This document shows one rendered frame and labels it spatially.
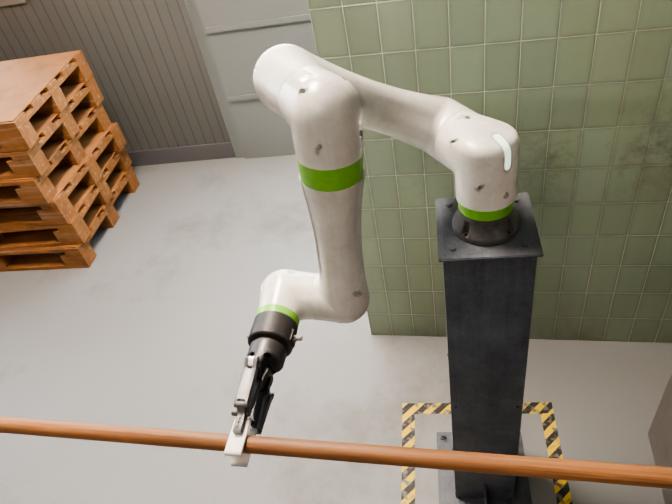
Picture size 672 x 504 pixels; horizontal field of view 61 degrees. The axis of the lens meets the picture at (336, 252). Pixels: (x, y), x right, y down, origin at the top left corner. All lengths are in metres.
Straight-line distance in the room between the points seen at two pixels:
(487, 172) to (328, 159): 0.37
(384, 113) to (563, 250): 1.27
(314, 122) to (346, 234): 0.24
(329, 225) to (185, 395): 1.83
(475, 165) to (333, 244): 0.33
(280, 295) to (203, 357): 1.69
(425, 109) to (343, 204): 0.34
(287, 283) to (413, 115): 0.44
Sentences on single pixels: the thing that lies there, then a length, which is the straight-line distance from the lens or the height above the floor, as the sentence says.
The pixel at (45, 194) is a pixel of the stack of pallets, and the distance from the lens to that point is 3.44.
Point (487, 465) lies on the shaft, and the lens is 0.97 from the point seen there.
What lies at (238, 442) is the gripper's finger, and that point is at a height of 1.22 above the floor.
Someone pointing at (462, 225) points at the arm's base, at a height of 1.23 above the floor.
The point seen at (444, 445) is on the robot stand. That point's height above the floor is 0.01.
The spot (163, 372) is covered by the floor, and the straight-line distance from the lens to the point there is 2.88.
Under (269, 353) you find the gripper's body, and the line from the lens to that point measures 1.12.
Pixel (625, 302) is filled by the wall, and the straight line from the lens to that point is 2.54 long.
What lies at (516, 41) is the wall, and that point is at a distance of 1.82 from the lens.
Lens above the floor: 2.07
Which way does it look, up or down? 42 degrees down
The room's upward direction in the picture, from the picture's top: 13 degrees counter-clockwise
